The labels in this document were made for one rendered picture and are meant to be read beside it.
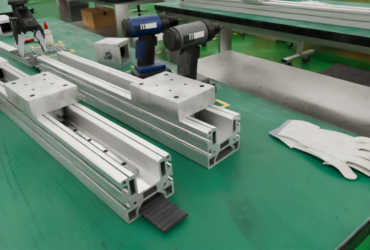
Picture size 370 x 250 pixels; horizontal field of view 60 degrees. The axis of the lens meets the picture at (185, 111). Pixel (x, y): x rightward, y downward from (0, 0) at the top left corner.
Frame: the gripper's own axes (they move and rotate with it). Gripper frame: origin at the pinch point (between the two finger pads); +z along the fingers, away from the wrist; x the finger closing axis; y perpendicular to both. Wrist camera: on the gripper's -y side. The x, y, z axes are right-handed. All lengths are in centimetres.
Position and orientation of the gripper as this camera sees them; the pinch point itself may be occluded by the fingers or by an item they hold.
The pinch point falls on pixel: (34, 53)
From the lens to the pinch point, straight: 142.0
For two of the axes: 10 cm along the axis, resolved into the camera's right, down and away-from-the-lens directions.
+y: -7.0, -2.8, 6.6
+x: -7.1, 3.5, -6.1
